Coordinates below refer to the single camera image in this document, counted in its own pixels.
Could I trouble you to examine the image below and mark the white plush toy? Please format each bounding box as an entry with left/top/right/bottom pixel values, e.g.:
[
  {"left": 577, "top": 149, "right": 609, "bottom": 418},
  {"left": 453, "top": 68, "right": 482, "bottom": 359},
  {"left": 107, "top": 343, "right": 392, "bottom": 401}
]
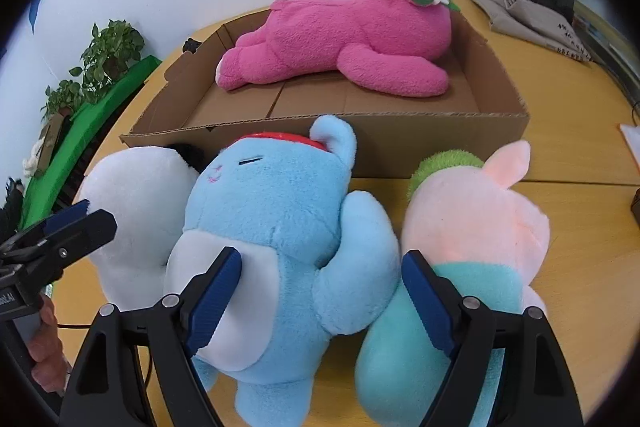
[{"left": 75, "top": 144, "right": 206, "bottom": 313}]

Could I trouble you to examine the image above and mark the grey canvas bag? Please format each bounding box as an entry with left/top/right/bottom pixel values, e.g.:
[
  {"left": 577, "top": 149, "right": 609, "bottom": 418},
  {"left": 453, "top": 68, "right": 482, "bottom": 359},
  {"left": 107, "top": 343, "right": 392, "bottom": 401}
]
[{"left": 466, "top": 0, "right": 593, "bottom": 65}]

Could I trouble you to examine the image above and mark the person's left hand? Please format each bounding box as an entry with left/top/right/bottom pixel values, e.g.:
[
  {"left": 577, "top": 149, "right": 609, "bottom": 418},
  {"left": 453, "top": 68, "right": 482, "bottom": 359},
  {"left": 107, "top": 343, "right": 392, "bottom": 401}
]
[{"left": 27, "top": 296, "right": 71, "bottom": 394}]

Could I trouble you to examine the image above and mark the brown cardboard box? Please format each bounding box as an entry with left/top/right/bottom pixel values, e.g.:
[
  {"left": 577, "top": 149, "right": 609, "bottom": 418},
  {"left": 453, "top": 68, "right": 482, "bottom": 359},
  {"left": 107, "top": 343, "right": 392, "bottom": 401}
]
[{"left": 119, "top": 0, "right": 531, "bottom": 180}]

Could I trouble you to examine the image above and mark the green potted plant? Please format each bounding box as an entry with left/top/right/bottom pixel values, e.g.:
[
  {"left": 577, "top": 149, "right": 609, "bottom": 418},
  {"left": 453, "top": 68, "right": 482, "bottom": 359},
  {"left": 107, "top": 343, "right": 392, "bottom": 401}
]
[{"left": 69, "top": 19, "right": 147, "bottom": 104}]

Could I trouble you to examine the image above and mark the blue plush toy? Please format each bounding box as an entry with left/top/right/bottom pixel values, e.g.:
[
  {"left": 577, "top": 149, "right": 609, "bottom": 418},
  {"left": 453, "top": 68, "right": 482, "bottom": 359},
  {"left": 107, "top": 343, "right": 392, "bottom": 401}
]
[{"left": 162, "top": 114, "right": 401, "bottom": 427}]

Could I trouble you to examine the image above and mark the black cable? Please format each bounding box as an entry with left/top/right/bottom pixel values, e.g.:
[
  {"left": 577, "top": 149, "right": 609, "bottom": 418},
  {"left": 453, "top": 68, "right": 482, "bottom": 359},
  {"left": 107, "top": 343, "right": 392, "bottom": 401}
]
[{"left": 54, "top": 324, "right": 153, "bottom": 388}]

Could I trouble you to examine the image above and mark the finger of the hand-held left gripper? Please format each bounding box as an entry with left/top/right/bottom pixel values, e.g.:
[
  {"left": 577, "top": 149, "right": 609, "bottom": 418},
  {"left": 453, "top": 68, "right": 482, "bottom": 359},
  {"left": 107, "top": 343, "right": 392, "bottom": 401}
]
[
  {"left": 0, "top": 208, "right": 118, "bottom": 288},
  {"left": 0, "top": 199, "right": 90, "bottom": 258}
]

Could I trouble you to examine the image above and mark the magenta plush toy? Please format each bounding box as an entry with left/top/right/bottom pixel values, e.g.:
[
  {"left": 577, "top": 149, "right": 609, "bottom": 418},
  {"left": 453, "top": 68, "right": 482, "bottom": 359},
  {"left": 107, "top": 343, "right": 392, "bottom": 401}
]
[{"left": 215, "top": 0, "right": 463, "bottom": 98}]

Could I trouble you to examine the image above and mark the small potted plant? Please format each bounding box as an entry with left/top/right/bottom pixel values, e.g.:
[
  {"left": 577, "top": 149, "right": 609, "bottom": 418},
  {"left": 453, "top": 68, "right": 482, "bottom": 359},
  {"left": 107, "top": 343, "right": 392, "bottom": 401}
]
[{"left": 41, "top": 79, "right": 85, "bottom": 122}]

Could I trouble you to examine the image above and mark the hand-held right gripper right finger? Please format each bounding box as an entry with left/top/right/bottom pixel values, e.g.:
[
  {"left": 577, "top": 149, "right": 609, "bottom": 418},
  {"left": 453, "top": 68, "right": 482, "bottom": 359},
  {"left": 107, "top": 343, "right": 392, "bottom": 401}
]
[{"left": 401, "top": 249, "right": 583, "bottom": 427}]

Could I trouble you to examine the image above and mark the pink and teal plush toy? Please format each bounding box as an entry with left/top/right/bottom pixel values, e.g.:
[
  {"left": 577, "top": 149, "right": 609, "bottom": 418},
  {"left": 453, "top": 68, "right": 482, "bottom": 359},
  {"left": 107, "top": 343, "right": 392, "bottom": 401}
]
[{"left": 354, "top": 139, "right": 551, "bottom": 427}]

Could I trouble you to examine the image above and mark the white pad with orange edge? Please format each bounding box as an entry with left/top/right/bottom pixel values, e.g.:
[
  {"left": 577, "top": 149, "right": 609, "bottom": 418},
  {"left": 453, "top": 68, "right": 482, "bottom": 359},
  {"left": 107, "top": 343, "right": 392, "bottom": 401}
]
[{"left": 619, "top": 122, "right": 640, "bottom": 154}]

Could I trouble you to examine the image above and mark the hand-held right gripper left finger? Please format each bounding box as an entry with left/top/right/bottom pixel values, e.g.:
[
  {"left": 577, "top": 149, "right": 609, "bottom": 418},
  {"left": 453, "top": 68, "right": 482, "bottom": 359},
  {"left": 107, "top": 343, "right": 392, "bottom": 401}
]
[{"left": 60, "top": 247, "right": 243, "bottom": 427}]

